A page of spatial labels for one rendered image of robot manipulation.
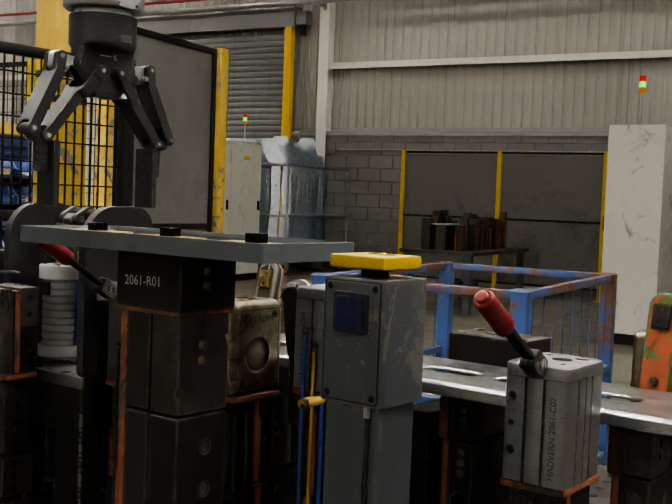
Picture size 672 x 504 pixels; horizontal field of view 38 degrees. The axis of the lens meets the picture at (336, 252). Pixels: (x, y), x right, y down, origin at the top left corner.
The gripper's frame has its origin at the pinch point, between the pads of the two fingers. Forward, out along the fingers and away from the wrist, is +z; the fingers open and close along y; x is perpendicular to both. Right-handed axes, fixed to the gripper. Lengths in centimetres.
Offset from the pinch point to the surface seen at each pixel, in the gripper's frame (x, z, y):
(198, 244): -22.6, 4.1, -6.0
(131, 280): -9.8, 8.6, -3.2
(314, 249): -30.7, 4.2, 1.4
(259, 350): -8.2, 18.4, 18.9
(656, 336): -48, 15, 47
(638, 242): 232, 26, 784
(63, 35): 115, -39, 78
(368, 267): -39.6, 5.1, -2.0
